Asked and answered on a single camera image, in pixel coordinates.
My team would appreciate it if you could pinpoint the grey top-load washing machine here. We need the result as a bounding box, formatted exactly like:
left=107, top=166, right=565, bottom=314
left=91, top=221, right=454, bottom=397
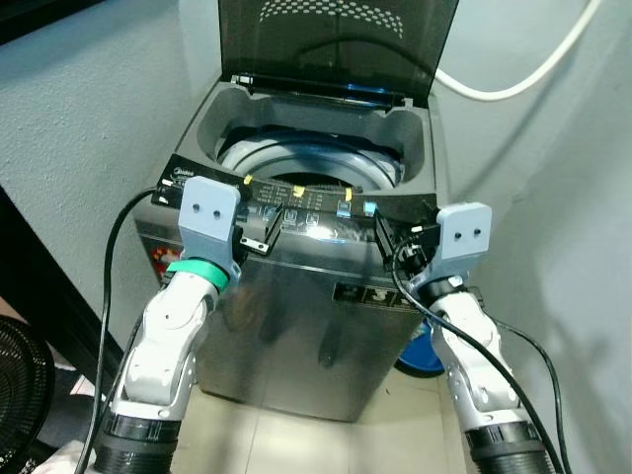
left=133, top=74, right=450, bottom=424

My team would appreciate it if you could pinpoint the blue plastic basin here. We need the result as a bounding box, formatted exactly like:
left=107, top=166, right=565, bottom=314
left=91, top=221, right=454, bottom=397
left=398, top=321, right=447, bottom=376

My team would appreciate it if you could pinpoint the dark tinted washer lid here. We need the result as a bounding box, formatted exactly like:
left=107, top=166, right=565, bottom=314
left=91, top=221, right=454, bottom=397
left=217, top=0, right=461, bottom=105

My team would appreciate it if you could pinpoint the black floor fan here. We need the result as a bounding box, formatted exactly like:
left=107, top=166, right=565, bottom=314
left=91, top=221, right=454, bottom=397
left=0, top=314, right=56, bottom=470

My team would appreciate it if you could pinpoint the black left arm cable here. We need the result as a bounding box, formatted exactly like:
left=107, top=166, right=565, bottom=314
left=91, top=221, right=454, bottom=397
left=84, top=186, right=184, bottom=474

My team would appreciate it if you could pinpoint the white water hose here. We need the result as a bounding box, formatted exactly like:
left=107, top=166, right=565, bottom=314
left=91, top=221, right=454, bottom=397
left=434, top=0, right=603, bottom=103

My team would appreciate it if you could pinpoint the black door frame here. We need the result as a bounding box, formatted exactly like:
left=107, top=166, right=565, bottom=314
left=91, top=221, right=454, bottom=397
left=0, top=183, right=110, bottom=396

